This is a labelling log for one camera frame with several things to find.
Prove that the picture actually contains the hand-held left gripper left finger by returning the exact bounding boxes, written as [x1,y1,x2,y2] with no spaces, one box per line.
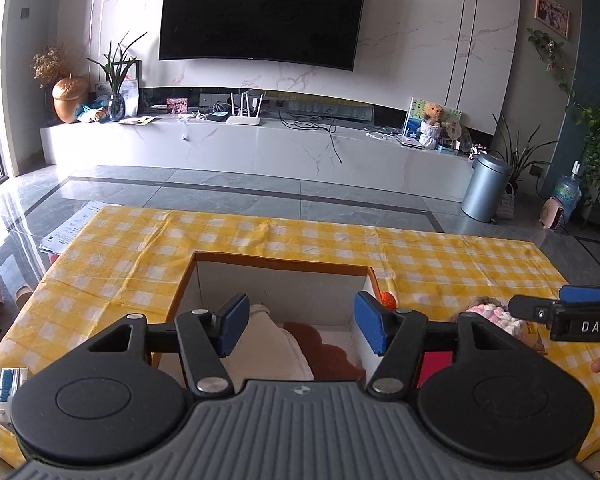
[82,293,251,395]

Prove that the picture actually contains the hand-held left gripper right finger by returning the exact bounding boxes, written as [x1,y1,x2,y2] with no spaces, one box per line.
[354,290,523,395]

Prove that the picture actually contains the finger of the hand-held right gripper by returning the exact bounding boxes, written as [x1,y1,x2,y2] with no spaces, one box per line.
[508,295,563,320]
[560,285,600,305]

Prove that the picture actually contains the pink white knitted hat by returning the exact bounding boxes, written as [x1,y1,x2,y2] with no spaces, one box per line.
[467,297,526,346]

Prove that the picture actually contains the white cloth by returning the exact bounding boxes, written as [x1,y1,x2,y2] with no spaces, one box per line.
[225,302,315,386]

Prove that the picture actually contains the brown scalloped cloth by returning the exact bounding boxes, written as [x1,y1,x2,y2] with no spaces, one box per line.
[282,320,368,383]

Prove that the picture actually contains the orange cardboard box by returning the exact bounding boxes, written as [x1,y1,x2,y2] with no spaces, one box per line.
[152,251,381,391]

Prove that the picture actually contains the red cloth pouch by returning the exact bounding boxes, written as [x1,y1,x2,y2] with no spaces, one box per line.
[417,350,453,388]

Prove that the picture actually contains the yellow snack packet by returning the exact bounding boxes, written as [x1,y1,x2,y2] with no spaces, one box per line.
[522,320,546,356]

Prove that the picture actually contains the pink small heater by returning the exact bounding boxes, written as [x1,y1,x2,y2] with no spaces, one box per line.
[541,197,566,231]

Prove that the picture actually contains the blue water bottle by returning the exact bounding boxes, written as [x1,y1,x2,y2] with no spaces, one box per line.
[552,160,583,223]

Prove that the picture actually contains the grey metal trash can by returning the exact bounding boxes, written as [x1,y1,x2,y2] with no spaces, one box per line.
[461,154,513,223]

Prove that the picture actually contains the yellow checked tablecloth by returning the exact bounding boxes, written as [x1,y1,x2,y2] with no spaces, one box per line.
[0,205,600,466]

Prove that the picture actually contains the long-leaf potted plant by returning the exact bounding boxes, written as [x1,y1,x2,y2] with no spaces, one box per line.
[490,112,556,221]

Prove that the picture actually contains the white marble television cabinet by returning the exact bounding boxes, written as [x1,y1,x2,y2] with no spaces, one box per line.
[40,110,473,191]

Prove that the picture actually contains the printed papers under table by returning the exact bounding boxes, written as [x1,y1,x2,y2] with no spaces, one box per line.
[39,201,96,256]

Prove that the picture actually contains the colourful picture book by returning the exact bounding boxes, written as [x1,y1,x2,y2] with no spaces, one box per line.
[402,97,463,148]

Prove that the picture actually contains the white router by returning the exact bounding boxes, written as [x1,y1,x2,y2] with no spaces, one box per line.
[227,90,264,126]

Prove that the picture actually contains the brown teddy bear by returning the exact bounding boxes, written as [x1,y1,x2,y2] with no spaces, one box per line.
[419,102,448,150]

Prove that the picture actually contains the blue white carton pack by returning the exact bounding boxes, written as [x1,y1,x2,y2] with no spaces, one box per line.
[0,367,31,413]

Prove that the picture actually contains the brown slippers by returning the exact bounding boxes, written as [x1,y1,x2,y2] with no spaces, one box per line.
[0,277,33,333]

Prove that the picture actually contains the hanging vine plant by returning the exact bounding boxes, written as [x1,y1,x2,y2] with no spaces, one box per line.
[527,27,576,98]

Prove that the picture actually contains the green plant in blue vase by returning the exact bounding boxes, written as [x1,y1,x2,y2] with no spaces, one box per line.
[87,31,148,122]

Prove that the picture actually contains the white framed picture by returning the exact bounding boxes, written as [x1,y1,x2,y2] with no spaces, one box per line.
[120,60,142,116]

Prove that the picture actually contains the blue snack bag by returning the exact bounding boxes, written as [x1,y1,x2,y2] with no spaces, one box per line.
[76,105,108,123]

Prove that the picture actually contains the golden acorn jar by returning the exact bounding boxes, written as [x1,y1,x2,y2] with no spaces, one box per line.
[52,74,90,124]

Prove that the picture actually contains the dried flower bunch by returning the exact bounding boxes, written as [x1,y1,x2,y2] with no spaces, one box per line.
[32,46,68,88]

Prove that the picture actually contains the black cable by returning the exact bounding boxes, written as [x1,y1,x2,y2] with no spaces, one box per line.
[278,105,343,163]

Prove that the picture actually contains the framed wall picture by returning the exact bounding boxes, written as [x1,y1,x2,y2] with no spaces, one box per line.
[535,0,570,38]

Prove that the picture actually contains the black wall television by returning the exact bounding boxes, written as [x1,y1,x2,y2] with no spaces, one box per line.
[158,0,369,72]

